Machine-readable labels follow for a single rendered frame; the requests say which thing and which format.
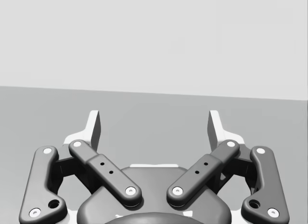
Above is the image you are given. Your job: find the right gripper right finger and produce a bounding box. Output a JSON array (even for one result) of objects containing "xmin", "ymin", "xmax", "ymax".
[{"xmin": 166, "ymin": 110, "xmax": 290, "ymax": 224}]

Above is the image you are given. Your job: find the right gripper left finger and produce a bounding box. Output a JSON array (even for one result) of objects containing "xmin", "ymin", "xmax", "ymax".
[{"xmin": 18, "ymin": 110, "xmax": 142, "ymax": 224}]

